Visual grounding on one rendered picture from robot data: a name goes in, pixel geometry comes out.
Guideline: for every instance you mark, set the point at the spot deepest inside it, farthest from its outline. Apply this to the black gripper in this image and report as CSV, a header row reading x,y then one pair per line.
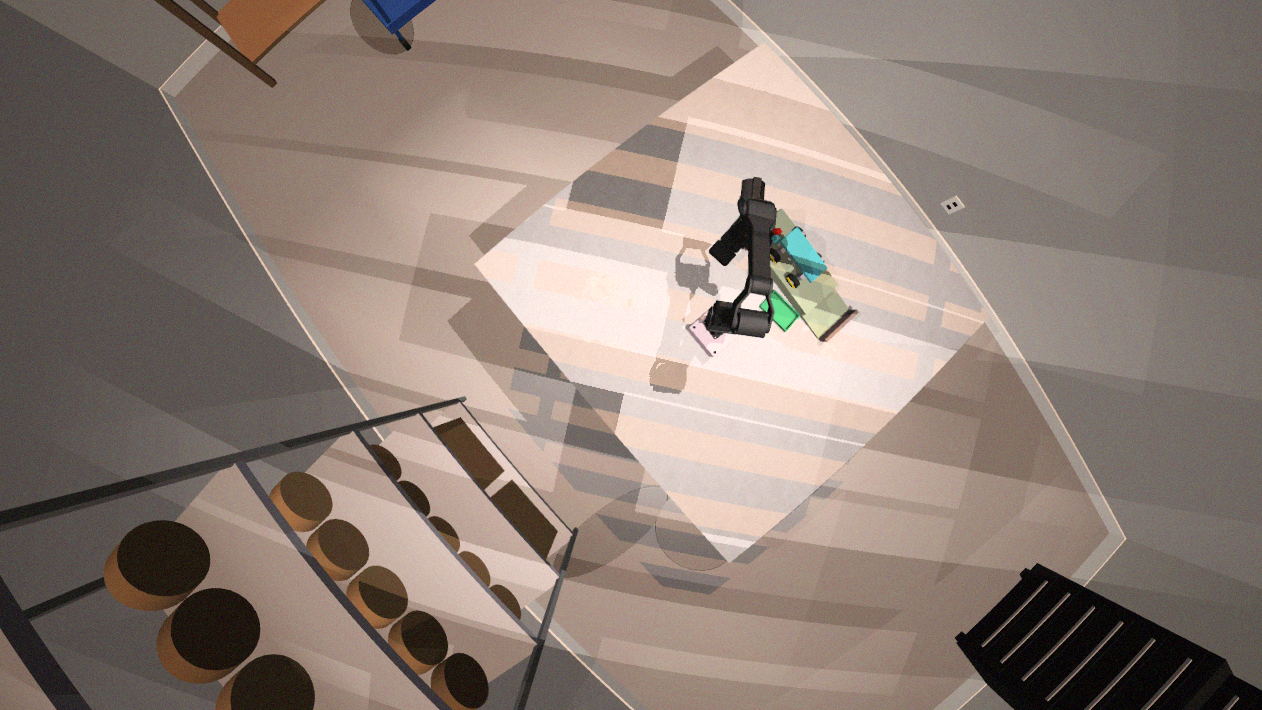
x,y
724,249

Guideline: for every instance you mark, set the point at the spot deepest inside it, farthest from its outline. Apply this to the green tray floor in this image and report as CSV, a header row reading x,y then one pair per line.
x,y
782,313

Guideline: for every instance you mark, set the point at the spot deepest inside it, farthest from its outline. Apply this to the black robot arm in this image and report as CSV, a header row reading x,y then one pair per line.
x,y
755,221

